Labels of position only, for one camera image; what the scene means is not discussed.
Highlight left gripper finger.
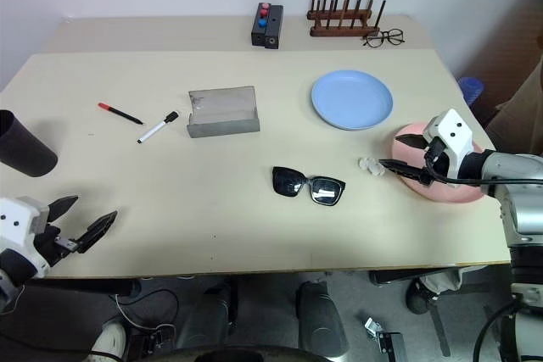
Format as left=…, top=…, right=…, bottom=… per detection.
left=46, top=194, right=80, bottom=226
left=77, top=209, right=119, bottom=253

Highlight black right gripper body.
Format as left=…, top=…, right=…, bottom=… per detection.
left=422, top=136, right=454, bottom=182

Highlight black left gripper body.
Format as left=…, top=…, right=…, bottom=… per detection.
left=35, top=222, right=82, bottom=269

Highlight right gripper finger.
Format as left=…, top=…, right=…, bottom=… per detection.
left=395, top=133, right=431, bottom=152
left=378, top=159, right=433, bottom=186

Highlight crumpled white paper ball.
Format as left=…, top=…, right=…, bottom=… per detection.
left=357, top=157, right=387, bottom=178

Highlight pink bowl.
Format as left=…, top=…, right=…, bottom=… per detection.
left=390, top=121, right=485, bottom=204

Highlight black table crossbar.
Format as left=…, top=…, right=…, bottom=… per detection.
left=0, top=278, right=143, bottom=298
left=367, top=269, right=428, bottom=287

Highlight black cylindrical pen cup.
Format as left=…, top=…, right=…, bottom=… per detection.
left=0, top=109, right=59, bottom=178

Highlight light blue plate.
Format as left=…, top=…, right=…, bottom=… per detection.
left=310, top=69, right=395, bottom=131

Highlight blue ribbed cylinder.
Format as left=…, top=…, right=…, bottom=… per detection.
left=458, top=76, right=485, bottom=107

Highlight black sunglasses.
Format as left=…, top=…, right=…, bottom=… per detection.
left=271, top=165, right=347, bottom=207

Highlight brown cardboard box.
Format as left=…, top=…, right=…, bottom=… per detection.
left=484, top=58, right=543, bottom=156

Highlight thin black-rimmed eyeglasses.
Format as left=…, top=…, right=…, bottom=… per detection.
left=361, top=28, right=406, bottom=49

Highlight white shoe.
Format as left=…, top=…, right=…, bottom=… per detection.
left=89, top=320, right=129, bottom=359

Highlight black pen with red cap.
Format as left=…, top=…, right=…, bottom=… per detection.
left=98, top=102, right=145, bottom=126

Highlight white marker with black cap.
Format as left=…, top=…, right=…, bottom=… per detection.
left=136, top=110, right=181, bottom=145

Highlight black and beige shoe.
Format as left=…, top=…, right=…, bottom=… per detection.
left=404, top=267, right=464, bottom=316

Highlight brown wooden peg rack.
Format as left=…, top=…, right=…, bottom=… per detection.
left=305, top=0, right=388, bottom=38

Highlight dark rounded robot leg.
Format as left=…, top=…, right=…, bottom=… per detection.
left=294, top=280, right=350, bottom=358
left=174, top=280, right=239, bottom=351

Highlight small metal caster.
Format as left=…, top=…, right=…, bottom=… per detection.
left=363, top=316, right=385, bottom=338

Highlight dark rounded rim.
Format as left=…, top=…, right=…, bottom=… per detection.
left=87, top=344, right=317, bottom=362

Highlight grey open glasses case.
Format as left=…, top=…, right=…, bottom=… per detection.
left=187, top=85, right=261, bottom=140

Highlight black box with round holes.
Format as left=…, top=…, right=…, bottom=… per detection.
left=264, top=4, right=285, bottom=51

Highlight black box with coloured buttons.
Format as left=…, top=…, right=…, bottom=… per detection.
left=250, top=3, right=270, bottom=47

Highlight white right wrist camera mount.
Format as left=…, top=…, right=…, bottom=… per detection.
left=423, top=109, right=475, bottom=177

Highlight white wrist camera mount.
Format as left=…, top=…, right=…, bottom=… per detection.
left=0, top=195, right=51, bottom=279
left=423, top=109, right=475, bottom=177

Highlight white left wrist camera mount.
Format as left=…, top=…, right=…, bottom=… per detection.
left=0, top=195, right=51, bottom=279

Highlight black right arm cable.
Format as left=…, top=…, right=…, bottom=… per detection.
left=426, top=153, right=543, bottom=188

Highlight black metal bracket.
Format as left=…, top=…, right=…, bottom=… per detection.
left=374, top=331, right=409, bottom=362

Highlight black robot body cable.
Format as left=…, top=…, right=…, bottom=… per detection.
left=472, top=300, right=518, bottom=362

